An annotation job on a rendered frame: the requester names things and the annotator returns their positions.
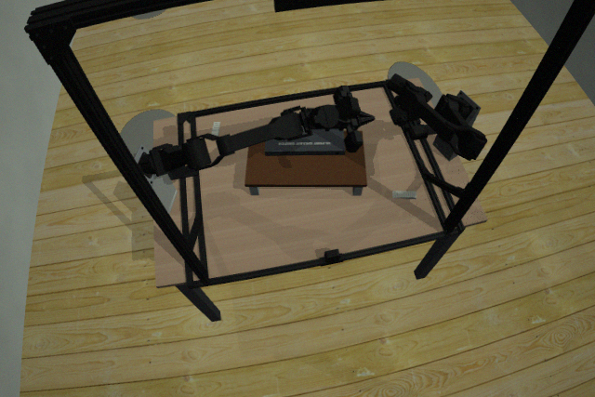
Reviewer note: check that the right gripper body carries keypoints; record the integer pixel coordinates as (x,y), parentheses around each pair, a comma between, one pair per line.
(415,131)

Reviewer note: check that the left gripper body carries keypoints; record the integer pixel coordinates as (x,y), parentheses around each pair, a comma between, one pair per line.
(354,139)

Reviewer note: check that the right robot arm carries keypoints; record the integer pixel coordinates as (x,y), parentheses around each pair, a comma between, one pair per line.
(415,98)

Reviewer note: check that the brown wooden stand with grey legs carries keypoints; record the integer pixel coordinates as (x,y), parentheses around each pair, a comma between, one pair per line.
(304,170)

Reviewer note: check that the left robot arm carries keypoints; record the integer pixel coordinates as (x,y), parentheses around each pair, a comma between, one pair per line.
(195,155)

